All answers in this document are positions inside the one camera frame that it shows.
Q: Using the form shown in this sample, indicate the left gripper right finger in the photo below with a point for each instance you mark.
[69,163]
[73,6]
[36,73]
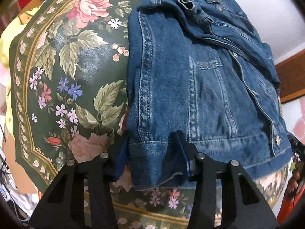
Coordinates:
[243,205]

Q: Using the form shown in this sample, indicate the person's left hand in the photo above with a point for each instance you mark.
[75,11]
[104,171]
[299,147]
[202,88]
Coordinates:
[292,183]

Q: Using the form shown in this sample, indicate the blue denim jacket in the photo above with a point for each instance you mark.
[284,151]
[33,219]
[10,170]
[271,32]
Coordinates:
[200,67]

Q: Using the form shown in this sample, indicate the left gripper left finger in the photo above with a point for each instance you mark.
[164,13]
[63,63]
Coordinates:
[61,206]

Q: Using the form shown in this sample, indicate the wooden door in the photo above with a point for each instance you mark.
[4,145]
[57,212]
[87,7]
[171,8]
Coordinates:
[291,75]

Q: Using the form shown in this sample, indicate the floral green bedspread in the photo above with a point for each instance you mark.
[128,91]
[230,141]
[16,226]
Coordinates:
[69,71]

